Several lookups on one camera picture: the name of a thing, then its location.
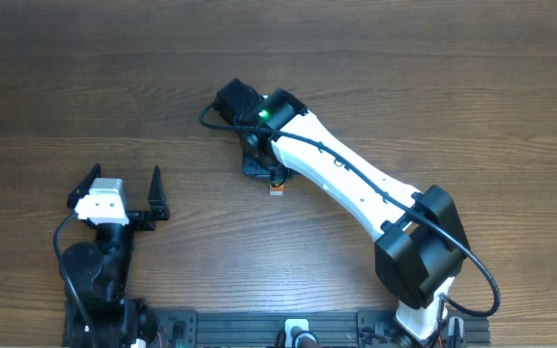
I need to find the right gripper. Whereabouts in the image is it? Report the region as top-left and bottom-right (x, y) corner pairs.
(242, 150), (292, 182)

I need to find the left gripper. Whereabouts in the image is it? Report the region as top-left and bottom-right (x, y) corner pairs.
(67, 162), (171, 232)

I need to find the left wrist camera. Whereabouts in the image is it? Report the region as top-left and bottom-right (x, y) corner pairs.
(73, 177), (131, 227)

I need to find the mounting rail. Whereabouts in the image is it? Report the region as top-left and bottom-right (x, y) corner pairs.
(63, 308), (492, 348)

